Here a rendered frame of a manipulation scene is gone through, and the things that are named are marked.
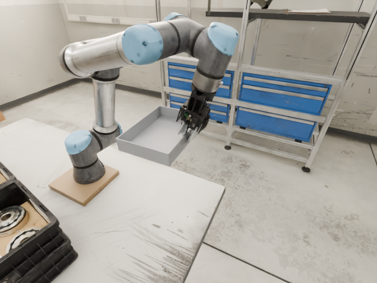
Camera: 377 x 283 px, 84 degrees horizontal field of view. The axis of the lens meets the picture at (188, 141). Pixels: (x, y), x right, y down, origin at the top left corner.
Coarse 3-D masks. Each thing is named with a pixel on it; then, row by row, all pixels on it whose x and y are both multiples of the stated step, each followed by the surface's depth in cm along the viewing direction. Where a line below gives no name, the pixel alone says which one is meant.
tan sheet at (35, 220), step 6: (24, 204) 80; (30, 210) 78; (30, 216) 76; (36, 216) 76; (30, 222) 74; (36, 222) 74; (42, 222) 74; (24, 228) 72; (12, 234) 70; (0, 240) 68; (6, 240) 68; (0, 246) 67; (6, 246) 67; (0, 252) 65
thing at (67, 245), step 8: (64, 232) 72; (64, 248) 68; (72, 248) 73; (56, 256) 67; (64, 256) 71; (72, 256) 74; (40, 264) 63; (48, 264) 67; (56, 264) 69; (64, 264) 72; (32, 272) 62; (40, 272) 66; (48, 272) 67; (56, 272) 71; (24, 280) 60; (32, 280) 64; (40, 280) 67; (48, 280) 68
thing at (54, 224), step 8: (8, 184) 75; (16, 184) 75; (24, 192) 72; (32, 200) 69; (40, 208) 66; (48, 216) 64; (48, 224) 62; (56, 224) 63; (40, 232) 60; (48, 232) 62; (32, 240) 58; (40, 240) 60; (16, 248) 56; (24, 248) 57; (8, 256) 55; (16, 256) 56; (0, 264) 53; (8, 264) 55
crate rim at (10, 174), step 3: (0, 162) 84; (0, 165) 83; (3, 165) 83; (3, 168) 83; (6, 168) 81; (3, 171) 81; (6, 171) 82; (9, 171) 80; (6, 174) 79; (9, 174) 79; (12, 174) 79; (12, 177) 77; (15, 177) 78; (9, 180) 76; (3, 183) 75; (6, 183) 75; (0, 186) 74
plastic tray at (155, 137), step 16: (160, 112) 90; (176, 112) 86; (144, 128) 82; (160, 128) 82; (176, 128) 82; (128, 144) 67; (144, 144) 74; (160, 144) 73; (176, 144) 65; (160, 160) 65
